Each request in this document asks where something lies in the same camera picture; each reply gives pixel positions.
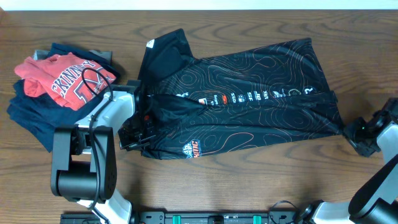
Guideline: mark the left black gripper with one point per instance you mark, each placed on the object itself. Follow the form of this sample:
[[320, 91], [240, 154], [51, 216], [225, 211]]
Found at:
[[134, 134]]

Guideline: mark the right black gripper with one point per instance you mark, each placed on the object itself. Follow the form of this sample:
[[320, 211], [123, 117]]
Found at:
[[351, 130]]

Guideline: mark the black printed cycling jersey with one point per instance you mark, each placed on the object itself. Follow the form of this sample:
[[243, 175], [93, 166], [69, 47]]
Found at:
[[205, 106]]

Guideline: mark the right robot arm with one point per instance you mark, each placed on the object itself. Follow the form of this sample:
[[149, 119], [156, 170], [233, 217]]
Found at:
[[376, 200]]

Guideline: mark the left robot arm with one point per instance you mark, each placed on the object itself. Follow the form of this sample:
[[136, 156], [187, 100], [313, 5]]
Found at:
[[84, 167]]

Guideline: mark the red folded t-shirt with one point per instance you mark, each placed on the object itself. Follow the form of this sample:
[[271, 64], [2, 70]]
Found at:
[[69, 80]]

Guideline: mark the navy folded shirt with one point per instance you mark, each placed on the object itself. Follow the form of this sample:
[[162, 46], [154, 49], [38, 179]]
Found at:
[[41, 115]]

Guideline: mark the grey folded shirt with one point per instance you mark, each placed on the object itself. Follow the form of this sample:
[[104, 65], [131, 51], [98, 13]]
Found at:
[[42, 54]]

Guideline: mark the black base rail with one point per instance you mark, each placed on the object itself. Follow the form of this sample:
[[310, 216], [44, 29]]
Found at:
[[199, 217]]

